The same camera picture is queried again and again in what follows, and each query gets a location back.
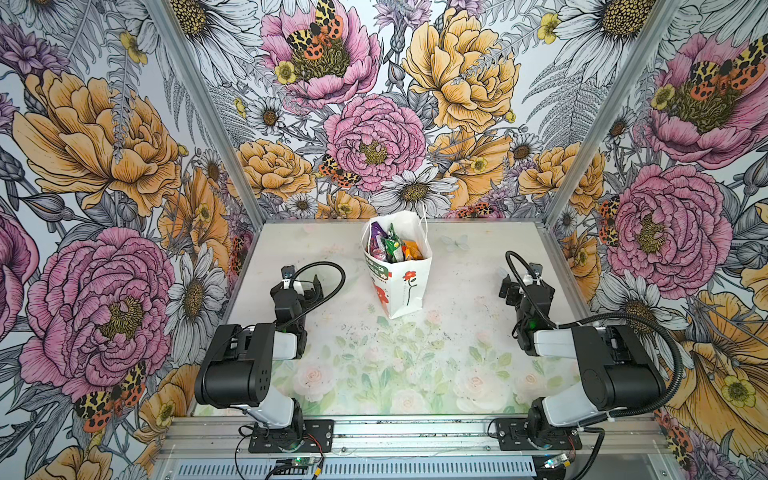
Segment purple Fox's berries candy bag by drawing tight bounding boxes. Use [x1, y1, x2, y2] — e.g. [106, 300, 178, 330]
[368, 221, 387, 261]

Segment white paper gift bag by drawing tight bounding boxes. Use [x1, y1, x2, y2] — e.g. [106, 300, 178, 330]
[360, 211, 433, 319]

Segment green candy bag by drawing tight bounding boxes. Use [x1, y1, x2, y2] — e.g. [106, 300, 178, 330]
[384, 224, 404, 263]

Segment small orange snack packet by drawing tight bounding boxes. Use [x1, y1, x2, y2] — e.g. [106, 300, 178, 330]
[402, 240, 424, 261]

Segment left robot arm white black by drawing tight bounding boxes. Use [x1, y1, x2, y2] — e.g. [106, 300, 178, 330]
[194, 266, 324, 437]

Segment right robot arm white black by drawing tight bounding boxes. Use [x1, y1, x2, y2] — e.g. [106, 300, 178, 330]
[497, 266, 667, 449]

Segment green circuit board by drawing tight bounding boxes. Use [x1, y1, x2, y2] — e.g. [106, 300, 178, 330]
[270, 457, 323, 475]

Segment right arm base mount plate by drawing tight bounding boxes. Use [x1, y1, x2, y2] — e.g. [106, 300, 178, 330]
[487, 417, 583, 451]

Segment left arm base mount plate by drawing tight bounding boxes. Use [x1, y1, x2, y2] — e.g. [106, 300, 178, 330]
[247, 419, 335, 455]

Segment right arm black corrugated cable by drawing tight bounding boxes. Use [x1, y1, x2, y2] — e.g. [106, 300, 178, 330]
[505, 250, 684, 418]

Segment aluminium front rail frame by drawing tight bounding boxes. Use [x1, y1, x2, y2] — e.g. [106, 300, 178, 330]
[151, 414, 686, 479]

